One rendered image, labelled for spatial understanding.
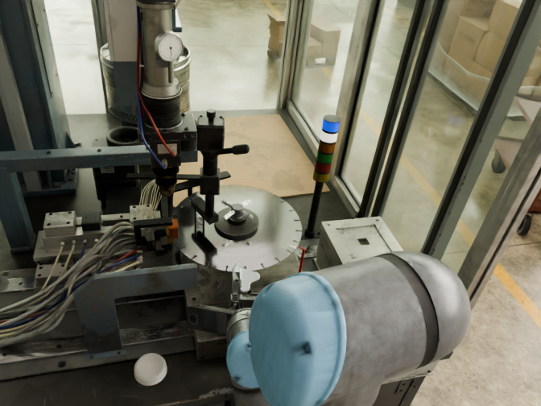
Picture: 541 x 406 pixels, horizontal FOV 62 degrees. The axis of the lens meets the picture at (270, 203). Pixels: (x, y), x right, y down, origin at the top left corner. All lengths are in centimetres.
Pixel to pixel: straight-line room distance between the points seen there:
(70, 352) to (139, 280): 28
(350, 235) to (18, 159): 86
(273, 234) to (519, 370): 154
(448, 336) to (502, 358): 193
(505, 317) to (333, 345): 220
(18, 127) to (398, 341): 129
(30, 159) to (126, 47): 45
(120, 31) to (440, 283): 71
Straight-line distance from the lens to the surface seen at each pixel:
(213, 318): 91
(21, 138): 154
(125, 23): 92
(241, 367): 73
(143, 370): 110
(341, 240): 122
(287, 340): 40
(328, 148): 123
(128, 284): 98
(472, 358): 232
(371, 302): 42
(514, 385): 233
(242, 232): 110
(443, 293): 46
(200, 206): 109
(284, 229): 114
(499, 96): 93
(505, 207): 96
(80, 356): 116
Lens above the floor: 169
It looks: 37 degrees down
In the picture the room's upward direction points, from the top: 7 degrees clockwise
